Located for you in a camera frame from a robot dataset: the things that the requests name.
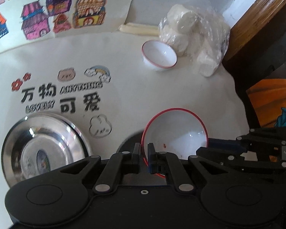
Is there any white red-rimmed bowl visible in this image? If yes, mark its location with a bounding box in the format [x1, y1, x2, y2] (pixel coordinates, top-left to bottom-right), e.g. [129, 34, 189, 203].
[142, 108, 208, 178]

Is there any steel plate with blue label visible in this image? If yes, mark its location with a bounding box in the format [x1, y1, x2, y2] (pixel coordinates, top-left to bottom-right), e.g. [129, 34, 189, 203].
[1, 113, 94, 188]

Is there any white bowl with red rim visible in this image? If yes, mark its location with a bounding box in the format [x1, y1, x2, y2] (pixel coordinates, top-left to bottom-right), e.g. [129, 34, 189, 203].
[141, 40, 177, 72]

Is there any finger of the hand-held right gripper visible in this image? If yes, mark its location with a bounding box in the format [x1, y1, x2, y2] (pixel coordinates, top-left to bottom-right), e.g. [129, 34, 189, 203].
[196, 147, 286, 173]
[208, 128, 286, 149]

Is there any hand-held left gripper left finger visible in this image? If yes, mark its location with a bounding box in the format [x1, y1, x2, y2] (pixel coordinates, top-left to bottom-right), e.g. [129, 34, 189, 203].
[58, 143, 141, 194]

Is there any brown wooden door frame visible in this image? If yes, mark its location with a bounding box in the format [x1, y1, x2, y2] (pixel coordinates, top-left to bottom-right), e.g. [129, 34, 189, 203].
[220, 0, 286, 62]

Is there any plastic bag of white buns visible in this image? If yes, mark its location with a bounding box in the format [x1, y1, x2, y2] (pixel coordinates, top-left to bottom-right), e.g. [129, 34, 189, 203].
[157, 3, 231, 78]

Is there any cream wooden stick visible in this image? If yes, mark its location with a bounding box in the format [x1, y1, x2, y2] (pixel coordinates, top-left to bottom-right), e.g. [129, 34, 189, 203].
[119, 23, 159, 36]

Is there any orange printed cloth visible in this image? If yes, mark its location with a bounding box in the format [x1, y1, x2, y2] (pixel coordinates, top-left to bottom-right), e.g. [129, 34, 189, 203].
[245, 79, 286, 129]

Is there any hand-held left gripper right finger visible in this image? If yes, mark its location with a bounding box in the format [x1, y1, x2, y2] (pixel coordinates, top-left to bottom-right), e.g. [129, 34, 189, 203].
[147, 143, 230, 193]

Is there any drawing of colourful houses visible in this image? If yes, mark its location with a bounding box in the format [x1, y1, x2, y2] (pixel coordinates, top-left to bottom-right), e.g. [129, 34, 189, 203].
[0, 0, 141, 58]

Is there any white printed tablecloth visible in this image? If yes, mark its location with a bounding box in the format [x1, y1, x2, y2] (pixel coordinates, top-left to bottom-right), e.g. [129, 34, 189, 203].
[0, 17, 251, 189]

